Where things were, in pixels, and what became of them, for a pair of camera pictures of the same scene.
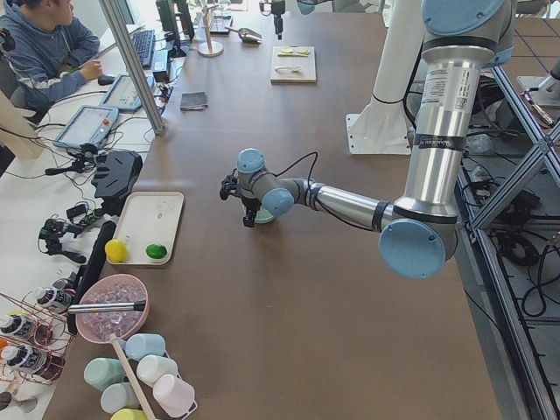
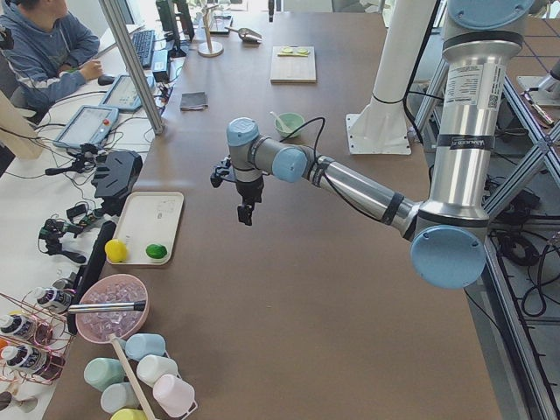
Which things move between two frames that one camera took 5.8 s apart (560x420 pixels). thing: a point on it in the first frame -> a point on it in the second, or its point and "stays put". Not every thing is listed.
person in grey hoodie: x=52 y=53 stays put
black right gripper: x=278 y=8 -> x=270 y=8
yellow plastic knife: x=291 y=54 stays put
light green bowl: x=263 y=215 -> x=287 y=122
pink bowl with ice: x=113 y=289 stays put
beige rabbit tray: x=149 y=218 stays put
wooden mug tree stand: x=207 y=48 stays put
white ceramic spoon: x=296 y=68 -> x=283 y=125
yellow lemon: x=115 y=250 stays put
